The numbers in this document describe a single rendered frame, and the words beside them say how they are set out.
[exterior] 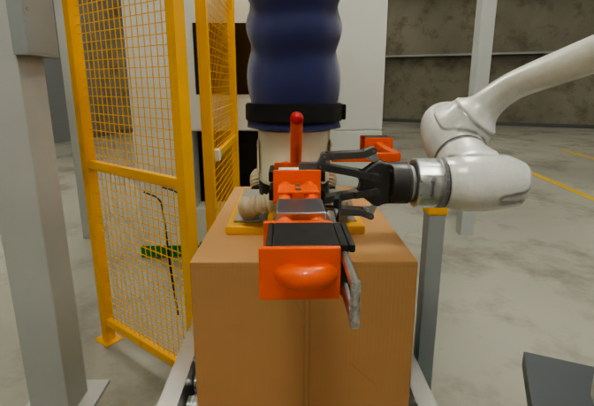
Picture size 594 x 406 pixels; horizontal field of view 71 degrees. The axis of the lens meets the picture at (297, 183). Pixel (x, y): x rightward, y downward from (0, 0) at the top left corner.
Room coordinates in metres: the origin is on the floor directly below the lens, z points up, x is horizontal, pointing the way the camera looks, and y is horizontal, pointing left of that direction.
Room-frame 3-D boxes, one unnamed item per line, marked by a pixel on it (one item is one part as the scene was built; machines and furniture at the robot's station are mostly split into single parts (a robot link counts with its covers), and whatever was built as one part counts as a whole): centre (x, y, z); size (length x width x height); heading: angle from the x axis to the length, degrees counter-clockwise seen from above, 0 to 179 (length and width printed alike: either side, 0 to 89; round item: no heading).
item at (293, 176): (0.74, 0.00, 1.20); 0.10 x 0.08 x 0.06; 91
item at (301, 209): (0.52, 0.00, 1.20); 0.07 x 0.07 x 0.04; 1
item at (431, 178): (0.73, -0.23, 1.20); 0.09 x 0.06 x 0.09; 1
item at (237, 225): (0.98, 0.10, 1.09); 0.34 x 0.10 x 0.05; 1
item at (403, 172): (0.73, -0.16, 1.20); 0.09 x 0.07 x 0.08; 91
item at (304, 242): (0.39, 0.00, 1.21); 0.08 x 0.07 x 0.05; 1
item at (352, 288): (0.44, -0.05, 1.21); 0.31 x 0.03 x 0.05; 1
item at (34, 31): (1.56, 0.93, 1.62); 0.20 x 0.05 x 0.30; 1
